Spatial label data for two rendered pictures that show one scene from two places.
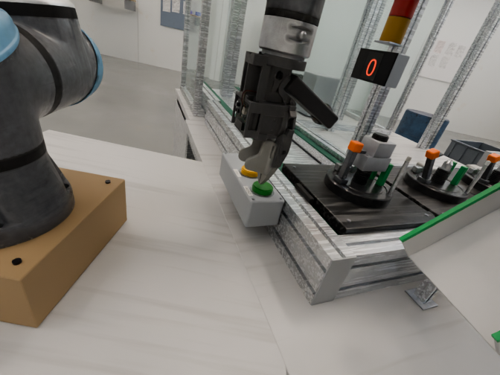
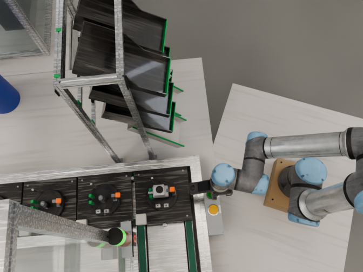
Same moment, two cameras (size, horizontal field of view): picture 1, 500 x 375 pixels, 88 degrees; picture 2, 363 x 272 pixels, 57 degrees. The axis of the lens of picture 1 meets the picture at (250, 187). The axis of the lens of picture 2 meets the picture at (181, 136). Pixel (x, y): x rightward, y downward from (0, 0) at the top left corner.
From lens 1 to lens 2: 1.43 m
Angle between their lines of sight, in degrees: 79
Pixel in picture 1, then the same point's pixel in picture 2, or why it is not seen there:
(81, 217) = (274, 178)
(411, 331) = (168, 148)
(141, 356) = not seen: hidden behind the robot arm
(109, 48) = not seen: outside the picture
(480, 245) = (167, 136)
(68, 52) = (294, 196)
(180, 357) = (239, 151)
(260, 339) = (217, 153)
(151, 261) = not seen: hidden behind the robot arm
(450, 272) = (175, 137)
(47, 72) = (293, 182)
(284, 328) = (209, 154)
